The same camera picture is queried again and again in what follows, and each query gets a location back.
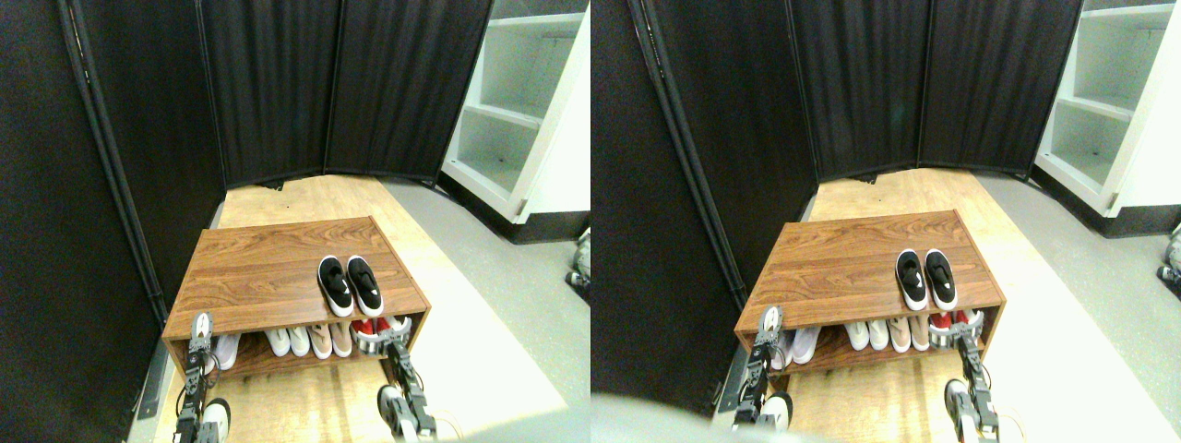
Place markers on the beige shoe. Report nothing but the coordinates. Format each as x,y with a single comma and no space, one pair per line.
341,341
920,333
320,343
899,335

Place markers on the black curtain stand pole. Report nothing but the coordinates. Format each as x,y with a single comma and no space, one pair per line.
107,138
685,138

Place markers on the grey machine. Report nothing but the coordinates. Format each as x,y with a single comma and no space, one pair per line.
1172,263
581,268

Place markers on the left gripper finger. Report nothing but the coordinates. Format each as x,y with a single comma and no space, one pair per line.
771,322
202,328

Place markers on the black shoe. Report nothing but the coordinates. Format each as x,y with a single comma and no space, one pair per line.
942,280
912,280
365,286
335,286

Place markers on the white shelf unit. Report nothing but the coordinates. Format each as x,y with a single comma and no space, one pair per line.
517,92
1107,83

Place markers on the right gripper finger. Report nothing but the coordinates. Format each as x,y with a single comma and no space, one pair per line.
368,345
975,325
943,338
401,332

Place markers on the brown shoe rack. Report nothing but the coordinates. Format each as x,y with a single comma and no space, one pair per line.
830,263
258,268

